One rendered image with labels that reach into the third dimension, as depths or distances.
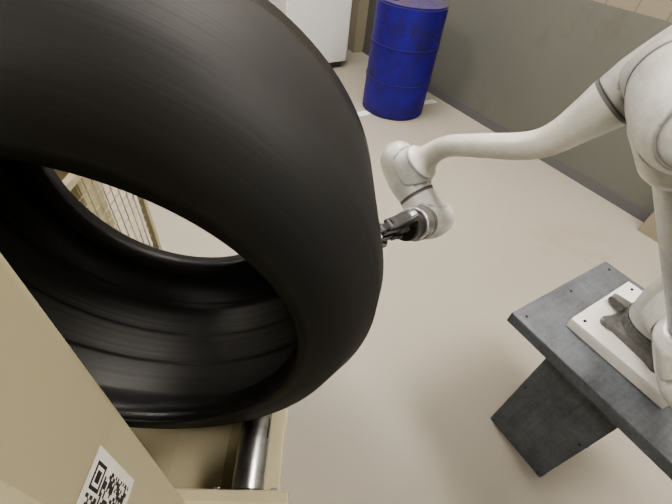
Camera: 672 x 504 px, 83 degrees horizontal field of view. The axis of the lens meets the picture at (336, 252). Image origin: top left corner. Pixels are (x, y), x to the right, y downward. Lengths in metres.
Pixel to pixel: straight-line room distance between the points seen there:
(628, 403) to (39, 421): 1.21
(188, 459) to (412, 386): 1.17
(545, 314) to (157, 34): 1.21
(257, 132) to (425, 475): 1.49
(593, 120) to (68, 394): 0.85
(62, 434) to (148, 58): 0.21
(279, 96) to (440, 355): 1.68
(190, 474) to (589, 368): 1.00
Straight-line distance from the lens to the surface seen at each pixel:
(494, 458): 1.76
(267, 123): 0.27
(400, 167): 1.05
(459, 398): 1.81
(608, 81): 0.87
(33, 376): 0.23
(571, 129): 0.89
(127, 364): 0.73
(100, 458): 0.30
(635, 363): 1.30
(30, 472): 0.25
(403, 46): 3.50
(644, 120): 0.68
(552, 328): 1.29
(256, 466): 0.62
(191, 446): 0.77
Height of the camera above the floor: 1.52
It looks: 44 degrees down
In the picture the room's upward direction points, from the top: 7 degrees clockwise
